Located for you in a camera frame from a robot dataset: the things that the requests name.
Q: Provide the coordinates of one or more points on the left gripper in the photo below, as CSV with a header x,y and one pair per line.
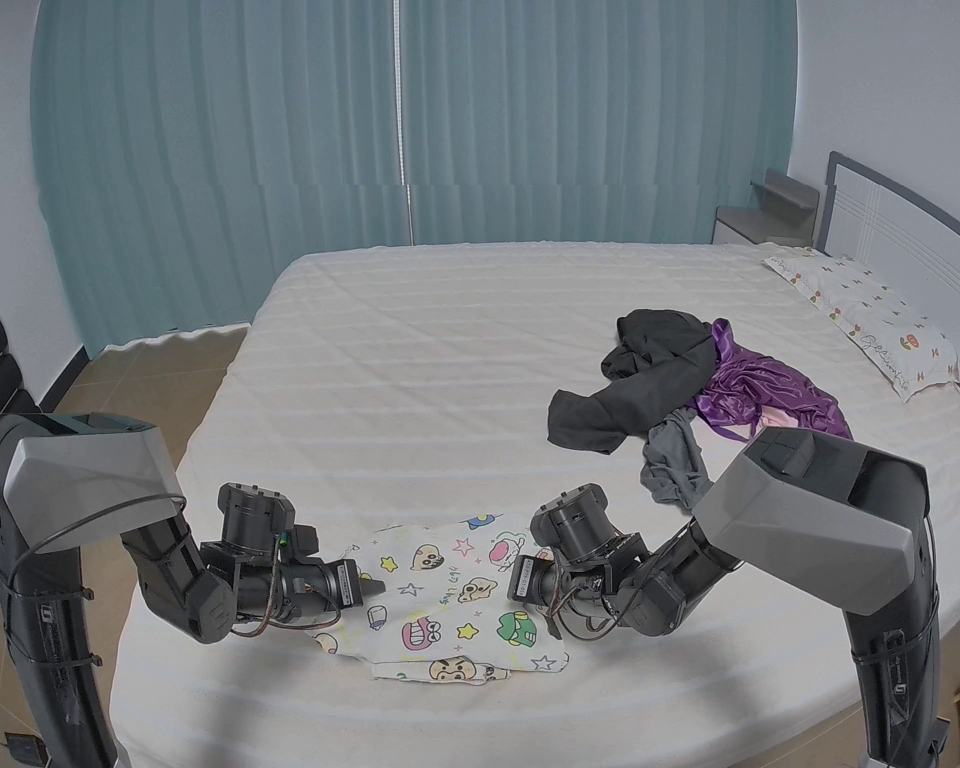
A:
x,y
322,589

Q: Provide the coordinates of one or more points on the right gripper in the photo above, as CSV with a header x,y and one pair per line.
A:
x,y
547,581

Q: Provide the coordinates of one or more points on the white printed pyjama garment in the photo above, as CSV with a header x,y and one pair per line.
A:
x,y
450,600

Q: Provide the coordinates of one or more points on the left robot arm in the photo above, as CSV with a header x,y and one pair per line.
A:
x,y
82,472

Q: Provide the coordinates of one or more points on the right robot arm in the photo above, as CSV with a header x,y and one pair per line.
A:
x,y
810,517

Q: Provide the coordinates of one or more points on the bed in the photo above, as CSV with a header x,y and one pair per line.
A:
x,y
450,360

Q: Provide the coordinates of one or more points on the black garment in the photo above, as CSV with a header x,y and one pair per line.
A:
x,y
600,412

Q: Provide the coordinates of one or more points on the grey garment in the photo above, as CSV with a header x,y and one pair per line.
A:
x,y
675,457

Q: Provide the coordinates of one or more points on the purple satin garment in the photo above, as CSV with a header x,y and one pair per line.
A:
x,y
765,375

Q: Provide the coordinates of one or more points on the white printed pillow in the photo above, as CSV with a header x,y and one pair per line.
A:
x,y
877,315

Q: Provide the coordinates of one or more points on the grey white bedside table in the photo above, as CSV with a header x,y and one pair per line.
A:
x,y
765,214

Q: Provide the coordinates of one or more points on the blue-green curtain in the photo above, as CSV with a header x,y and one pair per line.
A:
x,y
600,112
225,150

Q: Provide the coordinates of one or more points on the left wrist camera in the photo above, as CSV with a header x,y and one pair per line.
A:
x,y
304,541

